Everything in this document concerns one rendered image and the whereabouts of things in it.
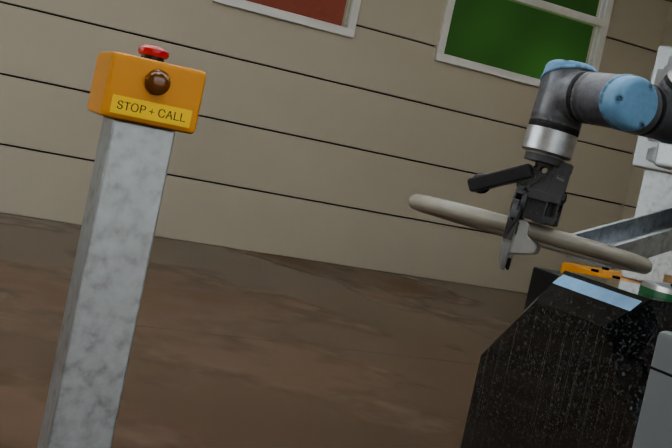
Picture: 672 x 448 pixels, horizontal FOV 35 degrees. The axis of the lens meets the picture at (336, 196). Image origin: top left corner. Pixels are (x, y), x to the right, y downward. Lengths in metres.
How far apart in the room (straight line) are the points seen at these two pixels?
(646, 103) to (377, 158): 7.37
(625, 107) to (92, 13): 6.70
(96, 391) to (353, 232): 7.78
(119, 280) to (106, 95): 0.23
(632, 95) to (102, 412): 0.97
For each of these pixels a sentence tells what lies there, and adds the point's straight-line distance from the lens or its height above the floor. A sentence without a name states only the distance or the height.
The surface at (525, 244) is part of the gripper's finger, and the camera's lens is 1.89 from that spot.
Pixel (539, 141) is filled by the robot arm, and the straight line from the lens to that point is 1.89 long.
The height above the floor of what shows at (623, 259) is 0.93.
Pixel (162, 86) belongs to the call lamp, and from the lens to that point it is 1.33.
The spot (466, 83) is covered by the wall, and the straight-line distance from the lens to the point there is 9.52.
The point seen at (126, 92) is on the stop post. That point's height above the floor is 1.03.
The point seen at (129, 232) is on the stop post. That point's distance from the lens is 1.37.
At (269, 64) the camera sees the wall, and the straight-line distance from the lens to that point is 8.66.
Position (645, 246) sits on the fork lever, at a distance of 2.39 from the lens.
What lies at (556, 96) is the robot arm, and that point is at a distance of 1.89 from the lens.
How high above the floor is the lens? 1.03
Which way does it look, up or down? 3 degrees down
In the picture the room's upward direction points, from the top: 12 degrees clockwise
